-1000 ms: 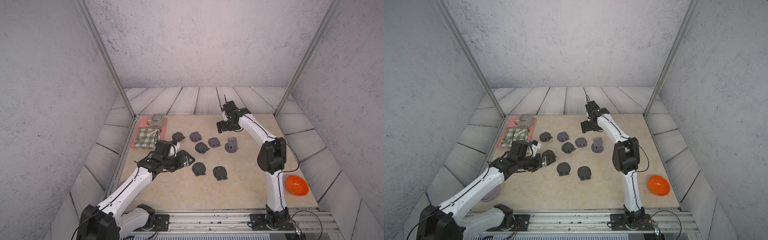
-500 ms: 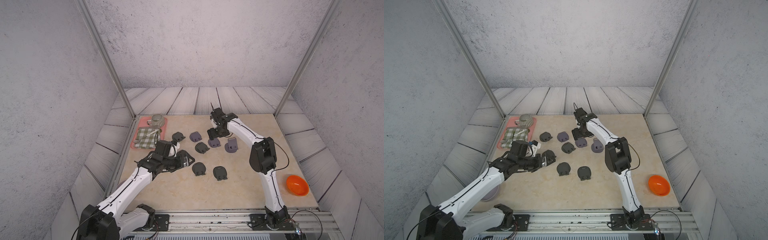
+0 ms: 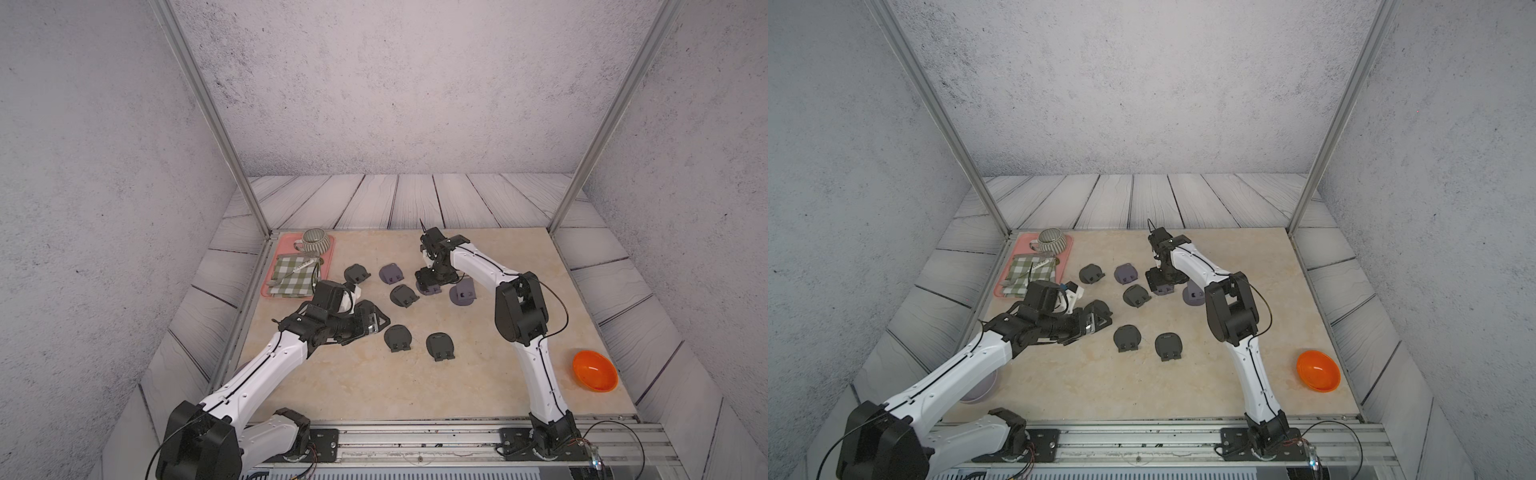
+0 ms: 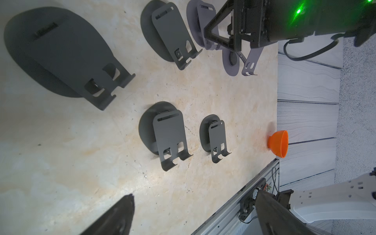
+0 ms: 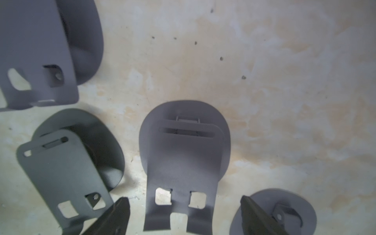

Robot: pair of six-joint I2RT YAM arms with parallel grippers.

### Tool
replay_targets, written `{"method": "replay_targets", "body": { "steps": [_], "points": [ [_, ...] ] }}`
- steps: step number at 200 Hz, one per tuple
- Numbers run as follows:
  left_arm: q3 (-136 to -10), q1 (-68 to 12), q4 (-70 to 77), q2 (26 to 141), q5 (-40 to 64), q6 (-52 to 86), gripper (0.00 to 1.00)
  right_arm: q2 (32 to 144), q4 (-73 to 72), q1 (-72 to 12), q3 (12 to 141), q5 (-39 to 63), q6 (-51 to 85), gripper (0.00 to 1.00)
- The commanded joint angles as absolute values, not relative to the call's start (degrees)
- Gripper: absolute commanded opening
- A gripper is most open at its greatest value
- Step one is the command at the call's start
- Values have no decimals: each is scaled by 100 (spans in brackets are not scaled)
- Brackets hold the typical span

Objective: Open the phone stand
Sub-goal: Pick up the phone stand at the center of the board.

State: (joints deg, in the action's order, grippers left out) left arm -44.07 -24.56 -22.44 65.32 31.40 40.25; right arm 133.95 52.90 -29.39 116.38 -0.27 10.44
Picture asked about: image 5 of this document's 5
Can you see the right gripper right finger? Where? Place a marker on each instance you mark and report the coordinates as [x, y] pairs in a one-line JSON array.
[[257, 216]]

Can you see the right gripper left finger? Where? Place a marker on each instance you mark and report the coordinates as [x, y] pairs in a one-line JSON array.
[[114, 221]]

